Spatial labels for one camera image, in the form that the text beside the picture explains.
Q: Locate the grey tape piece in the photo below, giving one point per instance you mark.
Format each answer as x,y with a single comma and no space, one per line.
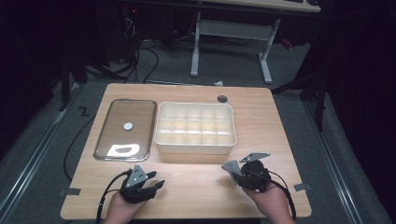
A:
302,187
71,191

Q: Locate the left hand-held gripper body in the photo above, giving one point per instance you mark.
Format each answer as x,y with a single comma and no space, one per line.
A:
135,191

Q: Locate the clear plastic box lid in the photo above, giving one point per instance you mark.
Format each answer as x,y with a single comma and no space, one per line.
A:
124,115

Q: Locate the person's right hand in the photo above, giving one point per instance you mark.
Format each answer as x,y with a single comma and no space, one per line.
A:
271,202

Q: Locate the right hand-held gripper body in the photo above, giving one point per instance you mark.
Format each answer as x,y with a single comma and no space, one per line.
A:
255,175

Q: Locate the white divided storage box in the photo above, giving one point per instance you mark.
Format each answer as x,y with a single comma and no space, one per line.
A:
194,127

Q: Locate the person's left hand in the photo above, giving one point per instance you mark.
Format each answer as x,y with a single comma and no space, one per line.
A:
121,211

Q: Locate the metal floor rail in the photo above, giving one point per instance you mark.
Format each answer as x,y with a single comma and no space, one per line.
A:
34,155
336,165

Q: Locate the white paper scrap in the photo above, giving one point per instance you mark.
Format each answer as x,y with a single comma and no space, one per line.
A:
219,83

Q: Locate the white-legged background desk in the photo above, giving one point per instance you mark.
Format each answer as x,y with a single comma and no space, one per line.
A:
233,29

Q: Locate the red object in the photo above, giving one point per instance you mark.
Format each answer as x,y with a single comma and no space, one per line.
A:
287,44

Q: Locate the black stand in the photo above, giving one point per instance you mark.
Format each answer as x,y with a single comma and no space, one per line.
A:
319,102
65,84

